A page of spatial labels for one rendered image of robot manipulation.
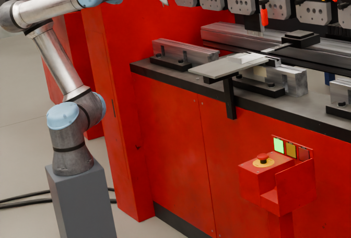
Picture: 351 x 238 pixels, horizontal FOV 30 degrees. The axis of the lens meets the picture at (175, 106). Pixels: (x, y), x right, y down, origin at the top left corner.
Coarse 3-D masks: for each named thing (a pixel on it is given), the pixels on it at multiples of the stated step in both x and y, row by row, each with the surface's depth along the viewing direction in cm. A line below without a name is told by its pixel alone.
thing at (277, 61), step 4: (248, 52) 270; (252, 52) 269; (268, 56) 259; (272, 56) 259; (268, 60) 257; (272, 60) 255; (276, 60) 254; (280, 60) 255; (268, 64) 257; (272, 64) 255; (276, 64) 254; (280, 64) 255
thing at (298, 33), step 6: (300, 30) 278; (288, 36) 274; (294, 36) 271; (300, 36) 269; (306, 36) 270; (312, 36) 271; (318, 36) 272; (282, 42) 277; (288, 42) 274; (294, 42) 271; (300, 42) 268; (306, 42) 269; (312, 42) 271; (318, 42) 273; (270, 48) 269; (276, 48) 268; (282, 48) 269; (300, 48) 269
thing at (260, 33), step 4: (244, 16) 262; (248, 16) 260; (252, 16) 258; (256, 16) 256; (260, 16) 255; (244, 20) 263; (248, 20) 261; (252, 20) 259; (256, 20) 256; (260, 20) 255; (244, 24) 264; (248, 24) 262; (252, 24) 259; (256, 24) 257; (260, 24) 255; (248, 28) 262; (252, 28) 260; (256, 28) 258; (260, 28) 256; (248, 32) 265; (252, 32) 262; (256, 32) 260; (260, 32) 258; (260, 36) 259
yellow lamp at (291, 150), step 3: (288, 144) 217; (288, 147) 218; (291, 147) 216; (294, 147) 215; (288, 150) 218; (291, 150) 217; (294, 150) 216; (288, 153) 219; (291, 153) 217; (294, 153) 216; (291, 156) 218; (294, 156) 217
